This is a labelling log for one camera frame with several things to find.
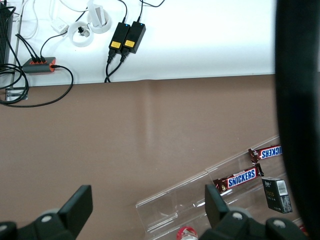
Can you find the white stand holder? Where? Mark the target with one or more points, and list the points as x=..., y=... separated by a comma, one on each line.
x=106, y=26

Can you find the black finned device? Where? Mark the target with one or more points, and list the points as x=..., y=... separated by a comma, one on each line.
x=5, y=32

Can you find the black power adapter brick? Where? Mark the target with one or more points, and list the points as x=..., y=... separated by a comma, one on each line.
x=119, y=36
x=135, y=37

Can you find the small metal bracket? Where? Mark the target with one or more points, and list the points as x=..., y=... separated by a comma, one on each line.
x=12, y=94

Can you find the brown table cloth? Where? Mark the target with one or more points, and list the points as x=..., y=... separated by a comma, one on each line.
x=100, y=137

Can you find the small black carton box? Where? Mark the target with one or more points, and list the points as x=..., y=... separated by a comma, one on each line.
x=275, y=197

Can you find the small black clip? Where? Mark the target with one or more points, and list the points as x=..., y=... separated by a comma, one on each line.
x=82, y=30

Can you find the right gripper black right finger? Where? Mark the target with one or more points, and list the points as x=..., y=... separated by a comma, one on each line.
x=215, y=207

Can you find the red capped snack can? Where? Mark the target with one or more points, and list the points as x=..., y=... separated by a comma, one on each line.
x=187, y=234

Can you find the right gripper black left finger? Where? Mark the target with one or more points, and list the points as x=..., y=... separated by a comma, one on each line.
x=80, y=205

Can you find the Snickers chocolate bar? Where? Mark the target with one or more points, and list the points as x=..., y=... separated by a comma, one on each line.
x=241, y=178
x=268, y=153

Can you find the clear acrylic stepped stand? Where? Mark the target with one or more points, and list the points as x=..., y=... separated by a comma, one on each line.
x=175, y=200

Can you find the small white adapter box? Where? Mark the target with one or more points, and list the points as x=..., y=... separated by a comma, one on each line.
x=60, y=27

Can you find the grey orange USB hub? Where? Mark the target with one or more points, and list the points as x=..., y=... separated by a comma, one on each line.
x=37, y=66

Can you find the white plastic block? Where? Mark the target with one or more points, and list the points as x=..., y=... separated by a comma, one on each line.
x=99, y=16

